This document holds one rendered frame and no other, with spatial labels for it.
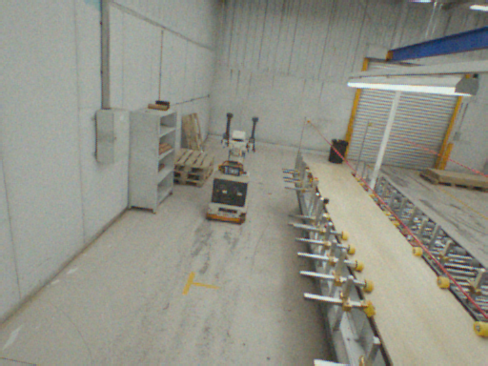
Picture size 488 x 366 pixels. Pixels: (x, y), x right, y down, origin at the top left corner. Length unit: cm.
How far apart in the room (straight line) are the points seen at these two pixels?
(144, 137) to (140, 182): 71
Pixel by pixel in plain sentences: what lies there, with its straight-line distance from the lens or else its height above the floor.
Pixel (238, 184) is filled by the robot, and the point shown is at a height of 66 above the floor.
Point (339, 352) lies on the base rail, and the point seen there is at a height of 70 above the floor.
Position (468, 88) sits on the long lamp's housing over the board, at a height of 234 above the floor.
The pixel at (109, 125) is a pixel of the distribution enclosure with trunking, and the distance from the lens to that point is 386.
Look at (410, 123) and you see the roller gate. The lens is 1164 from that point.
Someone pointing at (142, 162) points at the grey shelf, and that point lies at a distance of 481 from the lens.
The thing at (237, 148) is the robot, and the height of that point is 114.
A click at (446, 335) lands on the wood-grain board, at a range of 244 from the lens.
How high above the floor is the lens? 223
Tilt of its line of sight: 19 degrees down
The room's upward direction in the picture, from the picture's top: 8 degrees clockwise
